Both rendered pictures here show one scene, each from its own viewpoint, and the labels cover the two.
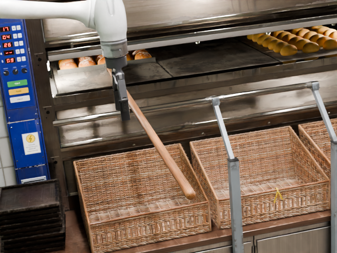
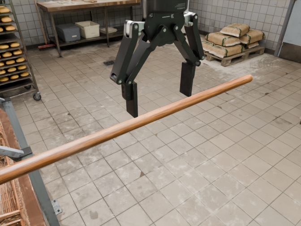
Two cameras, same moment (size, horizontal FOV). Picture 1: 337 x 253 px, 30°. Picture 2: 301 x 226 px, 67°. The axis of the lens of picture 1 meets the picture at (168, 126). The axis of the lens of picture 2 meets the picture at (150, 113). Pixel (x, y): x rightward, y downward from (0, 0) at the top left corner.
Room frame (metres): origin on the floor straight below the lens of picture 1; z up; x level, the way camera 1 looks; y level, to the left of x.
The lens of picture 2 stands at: (2.32, 0.51, 1.54)
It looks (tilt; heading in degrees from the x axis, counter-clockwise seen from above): 33 degrees down; 246
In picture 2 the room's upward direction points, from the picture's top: straight up
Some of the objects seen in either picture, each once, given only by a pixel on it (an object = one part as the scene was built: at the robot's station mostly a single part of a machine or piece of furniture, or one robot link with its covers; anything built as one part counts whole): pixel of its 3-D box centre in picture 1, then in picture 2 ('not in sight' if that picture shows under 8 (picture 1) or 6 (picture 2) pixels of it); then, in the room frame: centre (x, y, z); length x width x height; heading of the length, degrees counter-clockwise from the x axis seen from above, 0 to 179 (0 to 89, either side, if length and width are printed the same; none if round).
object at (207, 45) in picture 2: not in sight; (212, 44); (-0.64, -3.07, 0.22); 0.62 x 0.36 x 0.15; 17
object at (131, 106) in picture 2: (118, 100); (131, 98); (2.20, 0.17, 1.34); 0.03 x 0.01 x 0.07; 101
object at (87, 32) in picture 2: not in sight; (88, 29); (1.45, -4.70, 0.35); 0.50 x 0.36 x 0.24; 103
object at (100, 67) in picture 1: (103, 59); not in sight; (3.60, 0.34, 1.20); 0.55 x 0.36 x 0.03; 101
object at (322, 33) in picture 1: (300, 37); not in sight; (3.65, -0.82, 1.21); 0.61 x 0.48 x 0.06; 11
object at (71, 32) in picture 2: not in sight; (68, 32); (1.86, -4.62, 0.35); 0.50 x 0.36 x 0.24; 101
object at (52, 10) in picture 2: not in sight; (99, 23); (1.18, -4.76, 0.45); 2.20 x 0.80 x 0.90; 11
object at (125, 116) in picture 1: (124, 110); (186, 79); (2.07, 0.14, 1.34); 0.03 x 0.01 x 0.07; 101
